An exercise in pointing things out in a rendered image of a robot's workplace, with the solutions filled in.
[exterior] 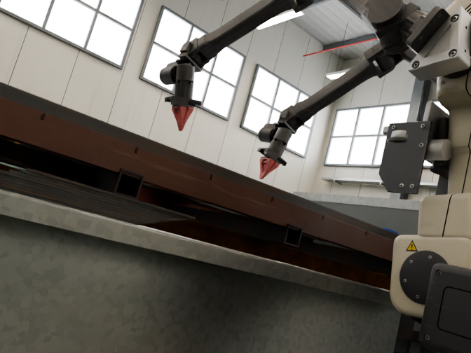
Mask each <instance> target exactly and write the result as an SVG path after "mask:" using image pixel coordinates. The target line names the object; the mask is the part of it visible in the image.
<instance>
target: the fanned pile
mask: <svg viewBox="0 0 471 353"><path fill-rule="evenodd" d="M0 189H1V190H5V191H10V192H12V193H17V194H21V195H26V196H28V197H31V198H36V199H40V200H44V201H47V202H52V203H55V204H58V205H63V206H66V207H71V208H74V209H79V210H82V211H85V212H90V213H93V214H98V215H100V216H105V217H109V218H112V219H116V220H119V221H125V222H128V223H132V224H135V225H139V223H143V224H146V225H147V224H148V223H153V224H155V223H156V222H159V223H162V221H165V222H169V220H170V221H176V219H177V220H179V221H183V219H186V220H188V219H189V218H190V219H195V217H194V216H189V215H187V214H183V213H179V212H176V211H172V210H170V209H166V208H163V207H159V206H156V205H152V204H149V203H146V202H142V201H139V200H135V199H132V198H128V197H126V196H122V195H118V194H115V193H111V192H109V191H104V190H102V189H98V188H94V187H92V186H87V185H85V184H80V183H78V182H75V181H71V180H68V179H63V178H61V177H58V176H54V175H51V174H47V173H44V172H40V171H37V170H35V169H30V168H27V169H26V170H23V169H18V171H15V170H12V169H10V170H9V172H7V171H3V170H1V169H0ZM147 222H148V223H147Z"/></svg>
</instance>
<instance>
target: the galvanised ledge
mask: <svg viewBox="0 0 471 353"><path fill-rule="evenodd" d="M0 214H1V215H4V216H9V217H13V218H17V219H22V220H26V221H31V222H35V223H40V224H43V225H47V226H52V227H56V228H61V229H65V230H70V231H74V232H77V233H82V234H86V235H91V236H95V237H100V238H103V239H107V240H112V241H116V242H121V243H124V244H130V245H133V246H137V247H142V248H145V249H151V250H154V251H160V252H163V253H167V254H172V255H175V256H181V257H184V258H190V259H193V260H197V261H202V262H206V263H211V264H215V265H220V266H224V267H227V268H233V269H236V270H242V271H245V272H251V273H254V274H257V275H263V276H266V277H272V278H275V279H280V280H284V281H287V282H293V283H296V284H301V285H305V286H310V287H314V288H317V289H322V290H326V291H331V292H335V293H340V294H344V295H347V296H352V297H356V298H361V299H365V300H370V301H374V302H377V303H383V304H386V305H392V306H394V305H393V303H392V301H391V299H390V291H389V290H386V289H381V288H379V289H378V288H375V287H372V286H367V285H363V284H359V283H356V282H351V281H348V280H345V279H340V278H337V277H332V276H329V275H324V274H321V273H318V272H313V271H310V270H306V269H303V268H298V267H294V266H292V265H287V264H284V263H279V262H276V261H272V260H269V259H268V258H264V257H260V256H255V255H252V254H248V253H245V252H241V251H237V250H234V249H229V248H226V247H221V246H218V245H215V244H210V243H207V242H202V241H199V240H195V239H191V238H188V237H184V236H181V235H176V234H172V233H168V232H165V231H162V230H156V229H154V228H149V227H146V226H141V225H135V224H132V223H128V222H125V221H119V220H116V219H112V218H109V217H105V216H100V215H98V214H93V213H90V212H85V211H82V210H79V209H74V208H71V207H66V206H63V205H58V204H55V203H52V202H47V201H44V200H40V199H36V198H31V197H28V196H26V195H21V194H17V193H12V192H10V191H5V190H1V189H0Z"/></svg>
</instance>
